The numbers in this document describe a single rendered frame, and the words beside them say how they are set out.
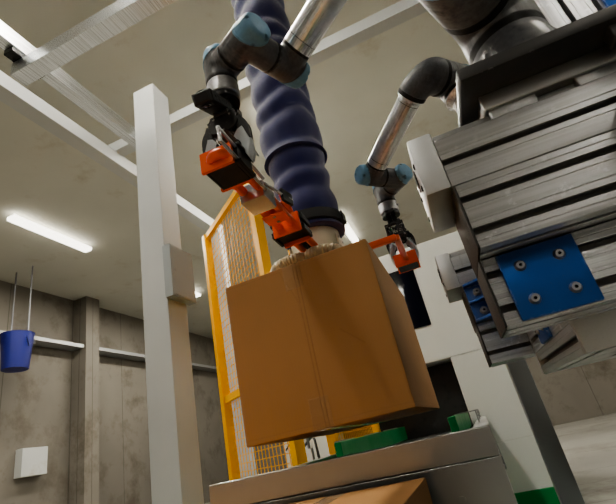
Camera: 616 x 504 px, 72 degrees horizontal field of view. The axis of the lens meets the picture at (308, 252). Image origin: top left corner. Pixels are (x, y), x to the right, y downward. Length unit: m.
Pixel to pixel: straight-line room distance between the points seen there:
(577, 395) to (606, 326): 10.43
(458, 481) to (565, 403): 10.04
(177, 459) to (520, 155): 1.89
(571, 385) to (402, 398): 10.19
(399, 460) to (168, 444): 1.34
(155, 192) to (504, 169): 2.25
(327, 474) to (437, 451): 0.26
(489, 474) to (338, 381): 0.36
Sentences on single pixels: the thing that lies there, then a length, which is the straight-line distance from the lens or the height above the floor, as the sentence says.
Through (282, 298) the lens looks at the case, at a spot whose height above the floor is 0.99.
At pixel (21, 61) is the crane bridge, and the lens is 3.22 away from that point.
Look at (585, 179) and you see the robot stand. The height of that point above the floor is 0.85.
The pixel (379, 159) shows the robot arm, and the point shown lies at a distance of 1.55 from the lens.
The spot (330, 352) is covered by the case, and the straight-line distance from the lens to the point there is 1.00.
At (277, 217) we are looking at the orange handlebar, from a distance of 1.09.
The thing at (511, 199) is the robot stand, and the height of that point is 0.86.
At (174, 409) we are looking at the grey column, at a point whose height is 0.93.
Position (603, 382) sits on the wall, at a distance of 11.22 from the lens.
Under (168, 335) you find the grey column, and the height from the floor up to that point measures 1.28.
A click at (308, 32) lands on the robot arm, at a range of 1.11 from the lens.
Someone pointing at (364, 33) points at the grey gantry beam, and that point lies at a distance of 3.46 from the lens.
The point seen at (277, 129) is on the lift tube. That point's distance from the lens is 1.58.
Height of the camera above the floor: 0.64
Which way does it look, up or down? 24 degrees up
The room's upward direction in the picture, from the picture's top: 13 degrees counter-clockwise
